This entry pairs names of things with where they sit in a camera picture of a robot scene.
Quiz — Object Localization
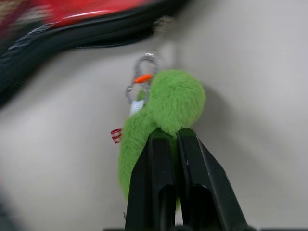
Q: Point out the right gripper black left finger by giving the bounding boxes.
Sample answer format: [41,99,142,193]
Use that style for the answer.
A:
[124,128,178,231]

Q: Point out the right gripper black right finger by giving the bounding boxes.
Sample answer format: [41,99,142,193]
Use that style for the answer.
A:
[177,127,249,231]

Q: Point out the green plush keychain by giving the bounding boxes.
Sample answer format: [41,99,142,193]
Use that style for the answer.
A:
[110,53,207,213]

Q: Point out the red and black bag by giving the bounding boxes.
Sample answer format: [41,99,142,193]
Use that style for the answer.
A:
[0,0,191,109]

